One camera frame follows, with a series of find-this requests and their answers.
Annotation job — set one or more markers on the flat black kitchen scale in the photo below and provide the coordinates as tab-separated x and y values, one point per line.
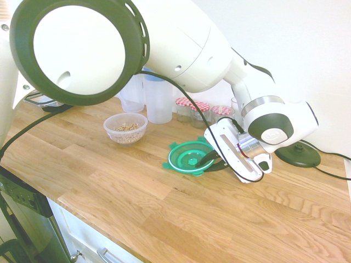
55	108

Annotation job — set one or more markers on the white cabinet drawer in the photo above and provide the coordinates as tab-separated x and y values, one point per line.
82	235

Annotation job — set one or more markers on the stainless steel dishwasher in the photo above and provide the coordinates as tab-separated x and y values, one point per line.
30	219

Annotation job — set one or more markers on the green round container lid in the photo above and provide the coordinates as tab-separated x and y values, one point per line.
179	159

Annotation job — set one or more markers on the clear pitcher with navy lid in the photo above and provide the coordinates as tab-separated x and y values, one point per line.
134	96

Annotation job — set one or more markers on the clear bowl with cereal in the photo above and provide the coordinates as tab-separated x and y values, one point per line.
124	131

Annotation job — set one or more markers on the silver cabinet knob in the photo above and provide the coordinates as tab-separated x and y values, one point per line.
74	256

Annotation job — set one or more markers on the tall footed glass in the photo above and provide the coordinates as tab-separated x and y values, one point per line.
235	105

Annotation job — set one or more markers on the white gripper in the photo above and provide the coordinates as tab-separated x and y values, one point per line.
227	142

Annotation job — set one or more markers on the glass jar red checkered lid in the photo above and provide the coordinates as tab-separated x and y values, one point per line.
198	120
182	109
223	110

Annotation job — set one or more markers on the clear pitcher with blue lid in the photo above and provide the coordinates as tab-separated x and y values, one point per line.
159	104

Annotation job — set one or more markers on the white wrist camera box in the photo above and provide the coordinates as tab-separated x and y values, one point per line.
267	160

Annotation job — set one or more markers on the tan window blind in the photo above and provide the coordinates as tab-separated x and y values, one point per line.
5	9

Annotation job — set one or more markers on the black kettle base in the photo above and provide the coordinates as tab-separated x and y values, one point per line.
299	157

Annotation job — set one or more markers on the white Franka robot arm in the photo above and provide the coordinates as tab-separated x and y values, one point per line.
178	41

